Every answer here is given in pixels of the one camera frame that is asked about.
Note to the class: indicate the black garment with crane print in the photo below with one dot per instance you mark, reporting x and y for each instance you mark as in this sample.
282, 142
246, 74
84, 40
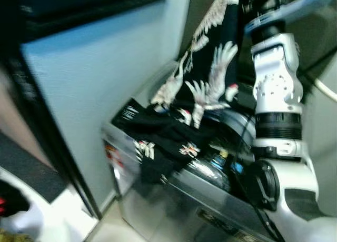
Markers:
174, 131

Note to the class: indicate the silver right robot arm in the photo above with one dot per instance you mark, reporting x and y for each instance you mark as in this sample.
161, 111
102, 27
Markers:
276, 84

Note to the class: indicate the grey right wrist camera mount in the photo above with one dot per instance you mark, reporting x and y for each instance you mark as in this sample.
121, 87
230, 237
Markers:
295, 9

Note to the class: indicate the black door frame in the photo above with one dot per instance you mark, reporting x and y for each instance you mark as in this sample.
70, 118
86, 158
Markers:
47, 126

